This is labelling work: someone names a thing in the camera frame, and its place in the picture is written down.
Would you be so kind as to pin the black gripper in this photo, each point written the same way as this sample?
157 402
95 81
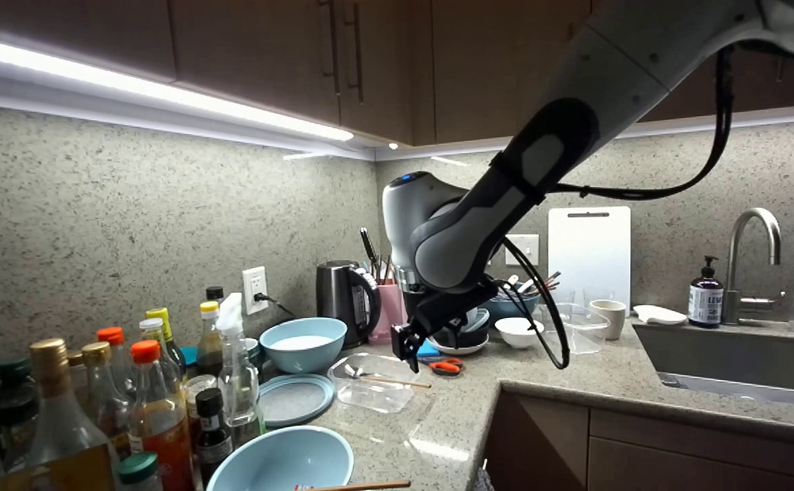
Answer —
453 304

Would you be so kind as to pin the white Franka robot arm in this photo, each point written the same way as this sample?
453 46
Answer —
615 64

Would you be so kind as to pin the white shallow bowl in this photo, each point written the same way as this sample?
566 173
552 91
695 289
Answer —
459 350

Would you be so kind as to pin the black bowl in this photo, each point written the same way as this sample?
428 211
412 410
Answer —
465 337

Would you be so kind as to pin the small white bowl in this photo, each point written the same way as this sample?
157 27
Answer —
515 330

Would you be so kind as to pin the light blue bowl white contents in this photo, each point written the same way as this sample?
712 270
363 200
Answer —
304 343

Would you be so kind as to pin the large dark blue bowl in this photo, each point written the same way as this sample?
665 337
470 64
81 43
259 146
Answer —
510 305

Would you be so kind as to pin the wooden chopstick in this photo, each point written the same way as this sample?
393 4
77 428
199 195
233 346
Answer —
358 487

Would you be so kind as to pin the light blue bowl holding packets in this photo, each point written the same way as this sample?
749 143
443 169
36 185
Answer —
281 458

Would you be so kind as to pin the blue round lid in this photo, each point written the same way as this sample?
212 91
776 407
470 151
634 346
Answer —
427 350

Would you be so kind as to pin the pink knife block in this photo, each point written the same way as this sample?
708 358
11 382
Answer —
390 308

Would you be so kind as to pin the clear glass container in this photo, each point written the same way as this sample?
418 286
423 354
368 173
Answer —
582 343
376 397

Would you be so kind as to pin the metal spoon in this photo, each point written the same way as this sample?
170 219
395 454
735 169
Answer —
352 368

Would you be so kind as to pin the black thermos flask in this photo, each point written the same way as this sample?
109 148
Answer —
341 296

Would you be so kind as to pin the light blue plate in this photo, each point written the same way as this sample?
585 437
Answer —
292 399

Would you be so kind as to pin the clear drinking glass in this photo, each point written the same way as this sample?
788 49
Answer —
577 304

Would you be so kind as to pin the white cup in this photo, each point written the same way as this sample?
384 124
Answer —
609 317

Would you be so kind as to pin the pale cap bottle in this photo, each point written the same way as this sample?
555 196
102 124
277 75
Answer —
207 323

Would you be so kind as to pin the black cap oil bottle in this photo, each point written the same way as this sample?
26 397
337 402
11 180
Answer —
212 291

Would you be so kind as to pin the small dark black cap bottle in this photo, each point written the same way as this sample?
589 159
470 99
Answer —
207 427

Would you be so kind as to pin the white sponge cloth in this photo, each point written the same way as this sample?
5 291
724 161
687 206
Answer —
659 315

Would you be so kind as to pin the yellow cap bottle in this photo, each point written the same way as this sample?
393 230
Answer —
161 315

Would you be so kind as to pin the white cap bottle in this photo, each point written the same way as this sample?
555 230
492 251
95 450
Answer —
151 326

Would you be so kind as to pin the orange cap sauce bottle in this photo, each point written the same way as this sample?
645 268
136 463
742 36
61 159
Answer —
154 410
112 334

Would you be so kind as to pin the brown lower cabinet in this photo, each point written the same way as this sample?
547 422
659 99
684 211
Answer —
669 444

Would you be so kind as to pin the brown wooden upper cabinet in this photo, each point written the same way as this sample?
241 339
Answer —
466 64
233 36

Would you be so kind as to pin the green lid jar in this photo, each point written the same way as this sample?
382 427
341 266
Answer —
136 466

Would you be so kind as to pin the dark soap pump bottle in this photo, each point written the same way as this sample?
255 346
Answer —
704 300

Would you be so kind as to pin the small gold cap bottle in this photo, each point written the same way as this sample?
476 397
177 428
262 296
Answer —
99 382

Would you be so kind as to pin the steel kitchen sink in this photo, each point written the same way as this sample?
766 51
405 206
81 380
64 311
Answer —
739 358

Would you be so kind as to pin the large gold cap bottle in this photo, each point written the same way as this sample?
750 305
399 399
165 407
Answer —
50 418

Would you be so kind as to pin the metal sink faucet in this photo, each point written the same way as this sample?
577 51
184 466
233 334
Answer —
753 219

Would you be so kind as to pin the under cabinet light strip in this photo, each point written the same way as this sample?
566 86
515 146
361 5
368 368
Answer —
139 91

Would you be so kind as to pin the dark green cap bottle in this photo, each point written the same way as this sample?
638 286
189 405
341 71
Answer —
8 399

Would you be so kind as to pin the white light switch plate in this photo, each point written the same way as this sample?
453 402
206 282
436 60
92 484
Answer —
525 245

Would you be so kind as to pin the white wall outlet with plug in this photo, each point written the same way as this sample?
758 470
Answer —
255 289

